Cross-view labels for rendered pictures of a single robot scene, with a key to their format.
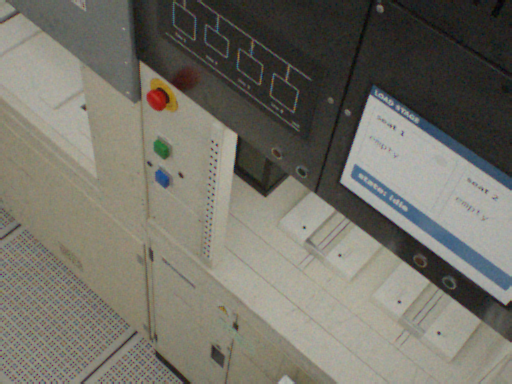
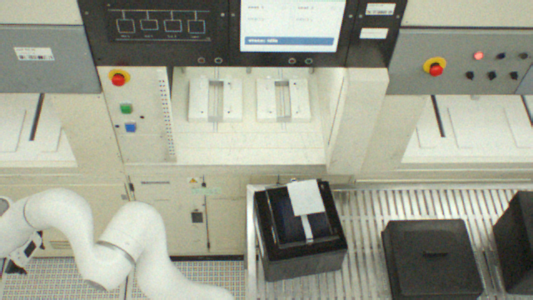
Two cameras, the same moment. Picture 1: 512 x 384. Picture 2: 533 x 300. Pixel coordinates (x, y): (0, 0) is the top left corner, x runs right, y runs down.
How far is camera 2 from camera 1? 0.79 m
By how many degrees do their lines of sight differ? 22
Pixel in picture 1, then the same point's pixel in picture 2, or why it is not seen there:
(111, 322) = not seen: hidden behind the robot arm
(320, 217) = (205, 102)
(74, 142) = (45, 159)
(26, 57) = not seen: outside the picture
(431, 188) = (284, 22)
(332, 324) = (251, 143)
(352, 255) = (234, 107)
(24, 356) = not seen: outside the picture
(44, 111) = (11, 156)
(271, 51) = (183, 10)
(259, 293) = (208, 155)
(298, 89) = (203, 20)
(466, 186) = (298, 11)
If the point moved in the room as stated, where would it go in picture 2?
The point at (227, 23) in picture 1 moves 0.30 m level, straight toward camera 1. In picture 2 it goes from (153, 12) to (224, 77)
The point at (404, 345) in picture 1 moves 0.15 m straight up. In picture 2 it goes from (287, 128) to (290, 105)
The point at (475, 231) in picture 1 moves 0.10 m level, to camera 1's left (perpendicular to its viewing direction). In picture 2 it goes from (310, 28) to (281, 42)
